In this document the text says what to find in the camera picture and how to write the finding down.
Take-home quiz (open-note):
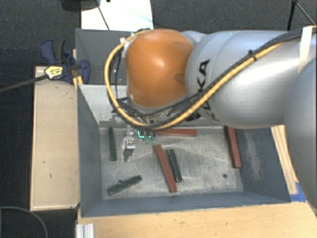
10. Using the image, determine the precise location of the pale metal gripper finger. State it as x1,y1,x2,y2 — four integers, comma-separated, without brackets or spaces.
125,137,137,162
121,137,128,162

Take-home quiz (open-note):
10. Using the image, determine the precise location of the dark green flat block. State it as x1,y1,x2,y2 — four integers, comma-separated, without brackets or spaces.
166,148,183,183
106,175,143,196
107,127,118,162

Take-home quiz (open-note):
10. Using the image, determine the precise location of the red-brown flat block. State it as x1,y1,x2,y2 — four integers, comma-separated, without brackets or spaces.
154,144,178,194
224,125,242,169
155,128,198,137

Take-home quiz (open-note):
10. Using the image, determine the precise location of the pale wood board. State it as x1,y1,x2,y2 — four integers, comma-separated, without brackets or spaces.
29,65,81,212

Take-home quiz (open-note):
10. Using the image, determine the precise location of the grey metal bin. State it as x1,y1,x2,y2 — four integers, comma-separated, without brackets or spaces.
75,28,292,218

